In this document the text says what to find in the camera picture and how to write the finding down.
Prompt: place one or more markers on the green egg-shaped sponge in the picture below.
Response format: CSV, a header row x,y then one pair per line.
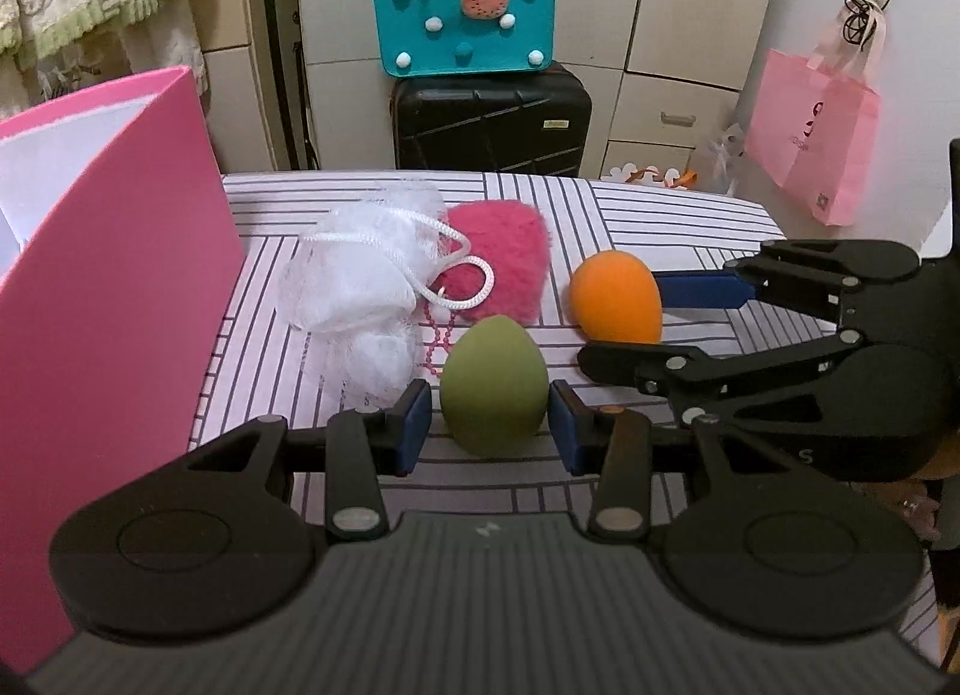
x,y
491,387

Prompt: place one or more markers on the beige wardrobe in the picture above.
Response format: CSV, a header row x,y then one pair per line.
x,y
675,5

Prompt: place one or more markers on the pink fluffy pouch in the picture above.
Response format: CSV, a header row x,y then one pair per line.
x,y
510,245

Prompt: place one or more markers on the striped tablecloth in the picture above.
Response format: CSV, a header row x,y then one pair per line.
x,y
675,215

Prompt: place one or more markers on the black suitcase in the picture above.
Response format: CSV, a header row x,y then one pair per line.
x,y
487,125

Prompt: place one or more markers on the orange egg-shaped sponge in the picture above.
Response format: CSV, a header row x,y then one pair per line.
x,y
611,297

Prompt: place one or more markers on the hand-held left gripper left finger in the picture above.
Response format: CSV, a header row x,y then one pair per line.
x,y
412,432

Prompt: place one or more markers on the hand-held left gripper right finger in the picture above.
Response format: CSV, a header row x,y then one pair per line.
x,y
566,432

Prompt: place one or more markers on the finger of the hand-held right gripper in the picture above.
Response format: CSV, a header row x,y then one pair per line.
x,y
622,361
697,290

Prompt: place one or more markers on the pink cardboard box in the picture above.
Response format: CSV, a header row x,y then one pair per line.
x,y
112,290

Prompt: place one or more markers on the white mesh bath pouf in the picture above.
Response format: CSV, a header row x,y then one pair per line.
x,y
345,282

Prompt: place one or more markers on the clear plastic bag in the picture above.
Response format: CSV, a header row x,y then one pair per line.
x,y
726,155

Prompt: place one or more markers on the pink shopping bag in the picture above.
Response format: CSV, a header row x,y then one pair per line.
x,y
817,132

